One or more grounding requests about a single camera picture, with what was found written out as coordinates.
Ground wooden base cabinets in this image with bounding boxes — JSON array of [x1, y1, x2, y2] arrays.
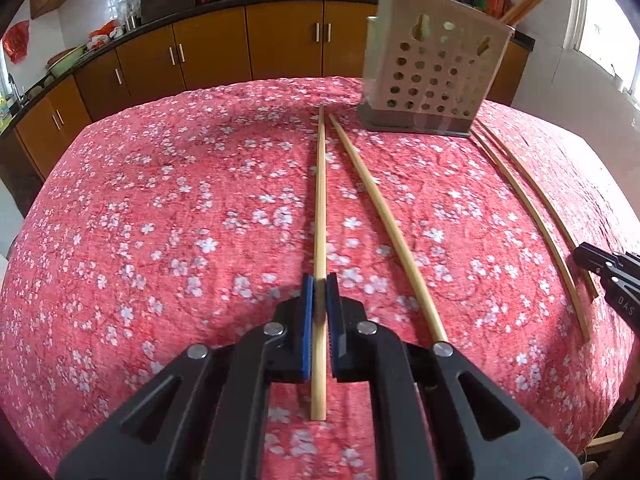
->
[[0, 0, 531, 196]]

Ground perforated plastic chopstick holder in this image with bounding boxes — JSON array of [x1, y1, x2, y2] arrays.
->
[[357, 0, 516, 138]]

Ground black kitchen countertop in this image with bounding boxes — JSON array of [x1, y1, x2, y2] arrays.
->
[[0, 0, 536, 136]]

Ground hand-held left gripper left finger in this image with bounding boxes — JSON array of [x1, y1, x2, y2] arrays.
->
[[55, 274, 315, 480]]

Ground red and white plastic bag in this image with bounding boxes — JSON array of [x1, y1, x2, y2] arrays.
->
[[87, 20, 126, 48]]

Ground green basin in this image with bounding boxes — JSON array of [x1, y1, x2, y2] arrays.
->
[[46, 44, 87, 77]]

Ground window with white frame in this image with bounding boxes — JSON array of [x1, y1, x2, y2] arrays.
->
[[560, 0, 640, 111]]

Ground hanging red plastic bag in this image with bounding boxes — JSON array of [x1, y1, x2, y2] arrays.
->
[[2, 20, 31, 64]]

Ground clear glass jar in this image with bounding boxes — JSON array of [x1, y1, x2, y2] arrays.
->
[[119, 0, 143, 31]]

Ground red floral tablecloth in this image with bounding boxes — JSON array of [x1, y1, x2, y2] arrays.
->
[[0, 76, 640, 480]]

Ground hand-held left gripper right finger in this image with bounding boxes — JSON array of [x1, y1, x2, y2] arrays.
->
[[324, 272, 583, 480]]

